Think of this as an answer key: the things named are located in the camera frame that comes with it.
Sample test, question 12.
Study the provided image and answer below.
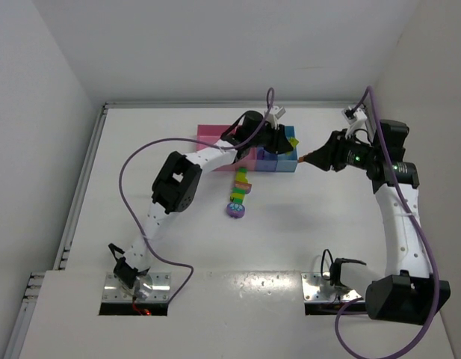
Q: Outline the long multicolour brick stack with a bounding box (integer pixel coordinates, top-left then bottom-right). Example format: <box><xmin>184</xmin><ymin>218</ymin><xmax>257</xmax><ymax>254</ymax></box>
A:
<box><xmin>229</xmin><ymin>167</ymin><xmax>252</xmax><ymax>204</ymax></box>

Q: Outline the green yellow orange brick stack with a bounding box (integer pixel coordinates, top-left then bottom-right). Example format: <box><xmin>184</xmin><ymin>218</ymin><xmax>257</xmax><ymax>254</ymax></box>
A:
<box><xmin>286</xmin><ymin>137</ymin><xmax>299</xmax><ymax>156</ymax></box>

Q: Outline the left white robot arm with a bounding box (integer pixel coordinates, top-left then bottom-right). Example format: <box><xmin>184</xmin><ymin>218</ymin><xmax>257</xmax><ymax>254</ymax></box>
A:
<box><xmin>109</xmin><ymin>106</ymin><xmax>294</xmax><ymax>289</ymax></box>

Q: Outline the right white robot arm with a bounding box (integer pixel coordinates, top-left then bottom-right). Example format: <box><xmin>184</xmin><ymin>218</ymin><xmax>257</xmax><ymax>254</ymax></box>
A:
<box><xmin>299</xmin><ymin>120</ymin><xmax>451</xmax><ymax>325</ymax></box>

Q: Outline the dark blue bin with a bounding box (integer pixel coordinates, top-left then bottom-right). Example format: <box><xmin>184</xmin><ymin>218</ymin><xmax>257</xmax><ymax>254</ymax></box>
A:
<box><xmin>255</xmin><ymin>148</ymin><xmax>278</xmax><ymax>172</ymax></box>

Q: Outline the light blue bin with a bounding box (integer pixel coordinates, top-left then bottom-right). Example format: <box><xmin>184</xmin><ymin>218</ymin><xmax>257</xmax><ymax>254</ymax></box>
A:
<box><xmin>276</xmin><ymin>126</ymin><xmax>298</xmax><ymax>173</ymax></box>

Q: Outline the small pink bin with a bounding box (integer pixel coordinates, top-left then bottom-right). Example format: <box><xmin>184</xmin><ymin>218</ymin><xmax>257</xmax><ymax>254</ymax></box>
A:
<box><xmin>235</xmin><ymin>148</ymin><xmax>257</xmax><ymax>171</ymax></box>

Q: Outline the large pink bin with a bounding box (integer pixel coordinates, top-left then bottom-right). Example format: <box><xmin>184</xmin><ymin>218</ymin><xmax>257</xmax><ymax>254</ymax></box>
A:
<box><xmin>196</xmin><ymin>124</ymin><xmax>235</xmax><ymax>172</ymax></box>

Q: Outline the purple flower brick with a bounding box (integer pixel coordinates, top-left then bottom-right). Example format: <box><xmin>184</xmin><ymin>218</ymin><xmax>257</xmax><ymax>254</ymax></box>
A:
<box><xmin>226</xmin><ymin>202</ymin><xmax>246</xmax><ymax>218</ymax></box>

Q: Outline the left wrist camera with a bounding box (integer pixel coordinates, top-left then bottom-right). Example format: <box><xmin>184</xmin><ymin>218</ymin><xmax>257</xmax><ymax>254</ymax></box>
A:
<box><xmin>266</xmin><ymin>105</ymin><xmax>286</xmax><ymax>127</ymax></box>

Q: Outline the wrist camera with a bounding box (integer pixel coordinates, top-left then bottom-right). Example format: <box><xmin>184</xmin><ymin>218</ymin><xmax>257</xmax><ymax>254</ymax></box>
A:
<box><xmin>266</xmin><ymin>105</ymin><xmax>286</xmax><ymax>127</ymax></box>
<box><xmin>342</xmin><ymin>106</ymin><xmax>368</xmax><ymax>126</ymax></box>

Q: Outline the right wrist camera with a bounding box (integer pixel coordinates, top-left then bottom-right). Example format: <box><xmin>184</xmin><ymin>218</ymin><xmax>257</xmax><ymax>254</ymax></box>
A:
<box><xmin>342</xmin><ymin>106</ymin><xmax>368</xmax><ymax>126</ymax></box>

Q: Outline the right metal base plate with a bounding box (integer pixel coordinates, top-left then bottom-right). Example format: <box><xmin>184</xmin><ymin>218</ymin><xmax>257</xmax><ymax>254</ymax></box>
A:
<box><xmin>301</xmin><ymin>272</ymin><xmax>361</xmax><ymax>304</ymax></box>

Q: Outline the metal base plate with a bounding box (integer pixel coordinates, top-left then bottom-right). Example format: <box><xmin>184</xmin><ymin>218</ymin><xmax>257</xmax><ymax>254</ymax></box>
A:
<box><xmin>301</xmin><ymin>272</ymin><xmax>361</xmax><ymax>304</ymax></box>
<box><xmin>102</xmin><ymin>272</ymin><xmax>171</xmax><ymax>304</ymax></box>

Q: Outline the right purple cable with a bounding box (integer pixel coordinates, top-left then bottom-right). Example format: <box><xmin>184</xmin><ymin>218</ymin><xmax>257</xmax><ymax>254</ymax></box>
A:
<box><xmin>334</xmin><ymin>85</ymin><xmax>440</xmax><ymax>356</ymax></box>

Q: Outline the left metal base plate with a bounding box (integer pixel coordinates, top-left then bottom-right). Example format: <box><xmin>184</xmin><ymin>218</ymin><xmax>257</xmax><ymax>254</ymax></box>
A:
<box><xmin>102</xmin><ymin>272</ymin><xmax>171</xmax><ymax>304</ymax></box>

